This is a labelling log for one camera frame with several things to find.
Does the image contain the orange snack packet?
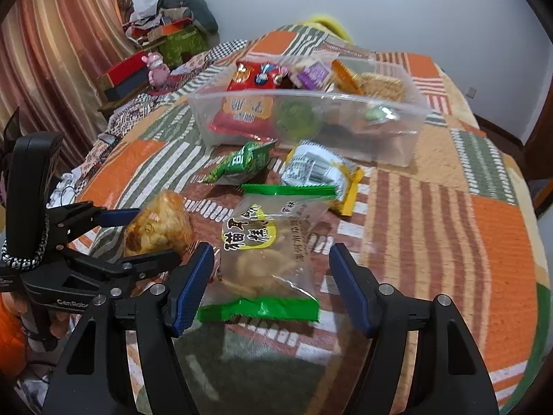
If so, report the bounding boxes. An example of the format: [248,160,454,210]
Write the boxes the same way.
[330,58,364,96]

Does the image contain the clear snack packet green ends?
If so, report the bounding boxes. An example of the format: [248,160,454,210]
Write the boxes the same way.
[196,184,338,323]

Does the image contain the brown cracker block packet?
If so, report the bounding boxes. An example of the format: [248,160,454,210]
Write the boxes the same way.
[360,73,407,101]

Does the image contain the bright green wrapped candy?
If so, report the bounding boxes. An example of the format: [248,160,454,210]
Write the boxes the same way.
[365,106,398,124]

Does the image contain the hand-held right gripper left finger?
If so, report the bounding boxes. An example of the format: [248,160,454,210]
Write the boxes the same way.
[41,242,215,415]

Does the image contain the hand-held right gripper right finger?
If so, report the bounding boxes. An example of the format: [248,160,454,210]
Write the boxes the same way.
[329,242,504,415]

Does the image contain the orange cloth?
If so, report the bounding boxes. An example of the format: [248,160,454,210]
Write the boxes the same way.
[0,298,29,381]

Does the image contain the person's left hand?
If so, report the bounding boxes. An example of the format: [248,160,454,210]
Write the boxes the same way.
[52,309,76,338]

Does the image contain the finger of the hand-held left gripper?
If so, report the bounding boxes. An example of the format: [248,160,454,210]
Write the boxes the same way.
[56,201,139,241]
[65,248,182,288]

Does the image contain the grey cushion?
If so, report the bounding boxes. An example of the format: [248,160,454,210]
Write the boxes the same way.
[158,0,219,33]

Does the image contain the red gift box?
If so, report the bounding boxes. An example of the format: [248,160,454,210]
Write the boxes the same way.
[108,52,152,87]

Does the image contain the pile of cardboard clutter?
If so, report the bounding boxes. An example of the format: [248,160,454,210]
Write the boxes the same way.
[123,6,193,46]

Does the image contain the pink rabbit toy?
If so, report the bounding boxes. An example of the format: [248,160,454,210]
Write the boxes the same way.
[147,52,171,87]

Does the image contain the purple snack packet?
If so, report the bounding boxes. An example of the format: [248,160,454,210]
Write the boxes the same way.
[296,61,331,91]

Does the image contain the striped brown curtain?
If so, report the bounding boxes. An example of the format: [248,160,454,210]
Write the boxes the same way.
[0,0,134,174]

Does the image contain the red snack packet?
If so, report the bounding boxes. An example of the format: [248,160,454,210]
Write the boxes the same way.
[206,61,279,137]

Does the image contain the clear bag of golden snack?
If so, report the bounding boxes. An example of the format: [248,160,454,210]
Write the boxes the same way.
[123,190,195,260]

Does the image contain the black box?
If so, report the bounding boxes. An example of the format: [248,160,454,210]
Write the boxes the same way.
[104,73,150,101]

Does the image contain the white yellow snack packet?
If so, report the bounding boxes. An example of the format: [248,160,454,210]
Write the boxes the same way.
[281,140,366,217]

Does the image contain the dark green round snack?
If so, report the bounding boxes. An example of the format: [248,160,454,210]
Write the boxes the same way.
[276,99,318,139]

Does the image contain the clear plastic container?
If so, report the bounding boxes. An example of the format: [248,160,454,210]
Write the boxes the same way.
[188,49,433,168]

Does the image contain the patchwork blanket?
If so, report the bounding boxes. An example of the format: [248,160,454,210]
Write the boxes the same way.
[47,24,549,415]

